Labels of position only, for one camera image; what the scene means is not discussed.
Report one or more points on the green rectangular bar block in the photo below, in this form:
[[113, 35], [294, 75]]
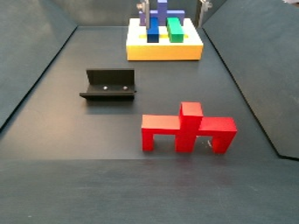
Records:
[[175, 30]]

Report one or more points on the purple cross-shaped block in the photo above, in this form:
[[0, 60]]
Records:
[[161, 13]]

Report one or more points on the black angle bracket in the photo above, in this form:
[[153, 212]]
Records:
[[109, 84]]

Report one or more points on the yellow wooden base board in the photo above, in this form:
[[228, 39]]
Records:
[[164, 50]]

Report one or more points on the blue rectangular bar block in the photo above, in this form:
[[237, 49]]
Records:
[[152, 32]]

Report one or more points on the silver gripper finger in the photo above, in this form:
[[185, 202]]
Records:
[[143, 7], [205, 5]]

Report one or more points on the red cross-shaped block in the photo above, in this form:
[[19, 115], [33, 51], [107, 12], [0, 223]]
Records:
[[187, 126]]

